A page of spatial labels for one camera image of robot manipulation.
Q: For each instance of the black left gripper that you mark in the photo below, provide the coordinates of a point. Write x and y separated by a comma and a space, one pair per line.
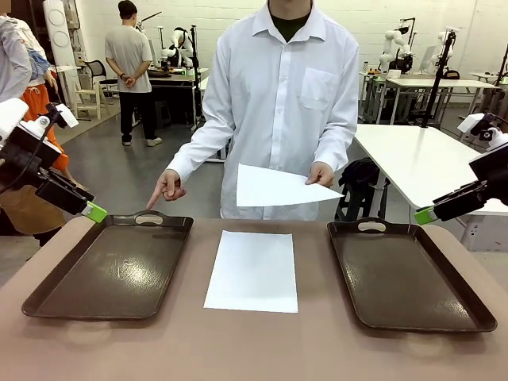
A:
20, 158

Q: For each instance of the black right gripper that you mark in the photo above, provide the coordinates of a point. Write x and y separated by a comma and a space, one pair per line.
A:
492, 166

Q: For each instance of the white A4 paper sheet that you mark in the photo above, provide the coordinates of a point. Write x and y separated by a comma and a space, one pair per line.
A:
270, 186
254, 270

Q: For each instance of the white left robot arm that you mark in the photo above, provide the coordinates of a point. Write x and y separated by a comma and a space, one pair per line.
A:
10, 115

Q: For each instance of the person's left forearm white sleeve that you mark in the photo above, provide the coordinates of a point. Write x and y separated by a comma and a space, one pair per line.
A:
337, 147

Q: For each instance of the person's right forearm white sleeve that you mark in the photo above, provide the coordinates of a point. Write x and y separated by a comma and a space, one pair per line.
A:
194, 151

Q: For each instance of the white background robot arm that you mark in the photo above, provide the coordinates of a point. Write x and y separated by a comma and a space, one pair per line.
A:
442, 39
386, 59
179, 43

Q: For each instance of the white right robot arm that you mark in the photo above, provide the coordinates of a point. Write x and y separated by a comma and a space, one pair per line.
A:
501, 139

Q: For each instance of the person's right hand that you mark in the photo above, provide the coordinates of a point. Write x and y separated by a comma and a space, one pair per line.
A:
170, 186

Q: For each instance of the person's left hand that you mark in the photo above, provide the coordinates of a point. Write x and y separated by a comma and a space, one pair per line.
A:
322, 174

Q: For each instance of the large white table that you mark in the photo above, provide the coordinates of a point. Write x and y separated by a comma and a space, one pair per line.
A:
416, 158

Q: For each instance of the brown plastic serving tray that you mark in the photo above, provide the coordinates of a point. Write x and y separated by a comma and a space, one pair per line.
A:
405, 278
111, 270

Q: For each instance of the mannequin with orange trousers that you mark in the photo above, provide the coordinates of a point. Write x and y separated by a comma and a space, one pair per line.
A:
35, 97

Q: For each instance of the black bag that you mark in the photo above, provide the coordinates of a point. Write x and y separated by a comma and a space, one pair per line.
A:
359, 172

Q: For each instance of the white folding chair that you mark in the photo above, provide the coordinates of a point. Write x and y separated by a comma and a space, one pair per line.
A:
89, 95

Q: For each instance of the tall black tripod stand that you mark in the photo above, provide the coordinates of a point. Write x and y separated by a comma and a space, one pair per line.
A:
438, 87

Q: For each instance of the long white background table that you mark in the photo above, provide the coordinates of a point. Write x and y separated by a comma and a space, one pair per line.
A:
436, 82

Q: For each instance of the black plastic step stool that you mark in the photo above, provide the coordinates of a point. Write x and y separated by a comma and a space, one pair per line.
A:
162, 113

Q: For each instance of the black office chair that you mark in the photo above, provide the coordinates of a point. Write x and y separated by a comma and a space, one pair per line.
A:
95, 69

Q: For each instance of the grey computer monitor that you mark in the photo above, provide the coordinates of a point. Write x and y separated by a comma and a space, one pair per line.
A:
428, 57

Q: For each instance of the tall white air conditioner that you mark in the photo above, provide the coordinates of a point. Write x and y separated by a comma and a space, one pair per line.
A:
59, 39

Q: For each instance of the man in grey t-shirt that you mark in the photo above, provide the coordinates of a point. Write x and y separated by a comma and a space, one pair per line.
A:
129, 51

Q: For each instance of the background workbench table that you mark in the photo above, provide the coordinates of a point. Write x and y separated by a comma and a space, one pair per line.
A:
174, 75

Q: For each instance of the thin black tripod pole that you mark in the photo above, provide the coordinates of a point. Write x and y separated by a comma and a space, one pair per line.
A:
194, 79

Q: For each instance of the person torso in white shirt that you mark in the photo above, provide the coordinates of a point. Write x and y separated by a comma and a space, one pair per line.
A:
278, 99

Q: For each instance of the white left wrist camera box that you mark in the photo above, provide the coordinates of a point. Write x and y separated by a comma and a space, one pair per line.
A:
67, 115

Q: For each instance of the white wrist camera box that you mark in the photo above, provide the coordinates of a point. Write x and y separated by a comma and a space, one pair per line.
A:
67, 115
468, 124

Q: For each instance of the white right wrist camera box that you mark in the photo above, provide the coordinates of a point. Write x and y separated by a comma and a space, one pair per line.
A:
468, 124

